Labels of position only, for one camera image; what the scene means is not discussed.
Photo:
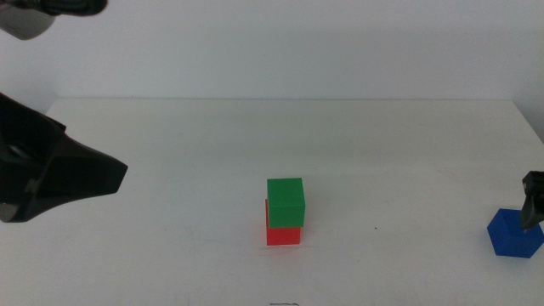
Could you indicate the green cube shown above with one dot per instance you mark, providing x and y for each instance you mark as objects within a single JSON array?
[{"x": 285, "y": 204}]

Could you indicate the blue cube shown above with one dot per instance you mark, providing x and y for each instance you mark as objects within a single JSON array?
[{"x": 506, "y": 238}]

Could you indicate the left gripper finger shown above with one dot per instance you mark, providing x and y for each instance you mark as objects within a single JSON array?
[{"x": 85, "y": 174}]

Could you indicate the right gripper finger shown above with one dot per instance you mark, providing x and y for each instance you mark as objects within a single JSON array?
[{"x": 533, "y": 210}]

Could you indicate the red cube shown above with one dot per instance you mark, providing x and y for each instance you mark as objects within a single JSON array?
[{"x": 282, "y": 236}]

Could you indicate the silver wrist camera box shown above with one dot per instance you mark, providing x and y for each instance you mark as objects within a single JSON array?
[{"x": 25, "y": 25}]

